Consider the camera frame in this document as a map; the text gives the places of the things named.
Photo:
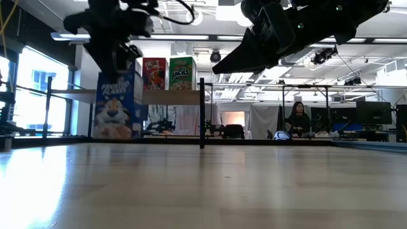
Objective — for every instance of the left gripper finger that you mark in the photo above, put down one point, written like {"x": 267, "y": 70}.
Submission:
{"x": 131, "y": 55}
{"x": 103, "y": 60}

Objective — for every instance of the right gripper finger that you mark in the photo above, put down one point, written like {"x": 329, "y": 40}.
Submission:
{"x": 245, "y": 60}

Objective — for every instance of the red Froot Loops cereal box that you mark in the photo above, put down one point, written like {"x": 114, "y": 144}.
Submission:
{"x": 155, "y": 74}

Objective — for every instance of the blue Frosted Flakes cereal box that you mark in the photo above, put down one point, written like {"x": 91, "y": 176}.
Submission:
{"x": 114, "y": 111}

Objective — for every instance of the green Apple Jacks cereal box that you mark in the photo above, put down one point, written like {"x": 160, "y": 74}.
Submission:
{"x": 182, "y": 74}

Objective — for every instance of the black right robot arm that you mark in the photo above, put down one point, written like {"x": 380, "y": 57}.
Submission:
{"x": 343, "y": 16}

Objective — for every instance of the black background robot arm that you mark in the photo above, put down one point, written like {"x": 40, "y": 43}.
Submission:
{"x": 160, "y": 125}

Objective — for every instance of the long ceiling light bar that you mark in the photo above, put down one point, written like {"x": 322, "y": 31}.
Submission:
{"x": 175, "y": 37}

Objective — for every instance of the white curtain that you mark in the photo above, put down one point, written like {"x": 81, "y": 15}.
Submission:
{"x": 262, "y": 122}

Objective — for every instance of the black chair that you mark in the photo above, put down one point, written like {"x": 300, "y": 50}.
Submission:
{"x": 233, "y": 132}

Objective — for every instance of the pink curtain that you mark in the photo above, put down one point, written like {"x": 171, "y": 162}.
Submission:
{"x": 189, "y": 121}

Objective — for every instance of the person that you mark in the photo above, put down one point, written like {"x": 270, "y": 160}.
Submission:
{"x": 299, "y": 122}

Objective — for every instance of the black background equipment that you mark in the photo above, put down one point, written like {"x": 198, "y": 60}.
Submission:
{"x": 9, "y": 128}

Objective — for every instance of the black computer monitor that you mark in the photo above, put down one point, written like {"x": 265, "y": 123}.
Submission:
{"x": 402, "y": 121}
{"x": 373, "y": 113}

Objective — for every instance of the blue bar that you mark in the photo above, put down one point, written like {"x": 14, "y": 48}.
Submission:
{"x": 375, "y": 146}

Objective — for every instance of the round black ceiling camera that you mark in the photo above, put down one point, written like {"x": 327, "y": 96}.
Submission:
{"x": 215, "y": 56}

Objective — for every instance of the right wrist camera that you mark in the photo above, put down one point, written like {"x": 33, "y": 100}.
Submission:
{"x": 251, "y": 12}

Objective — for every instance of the black overhead camera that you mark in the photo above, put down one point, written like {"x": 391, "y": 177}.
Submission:
{"x": 353, "y": 81}
{"x": 322, "y": 56}

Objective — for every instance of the wooden shelf black metal frame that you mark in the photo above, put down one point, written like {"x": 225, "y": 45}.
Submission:
{"x": 171, "y": 97}

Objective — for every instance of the background black metal frame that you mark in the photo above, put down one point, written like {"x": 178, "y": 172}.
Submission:
{"x": 283, "y": 108}

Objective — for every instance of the black aluminium rig frame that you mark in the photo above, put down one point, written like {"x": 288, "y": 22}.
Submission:
{"x": 63, "y": 140}

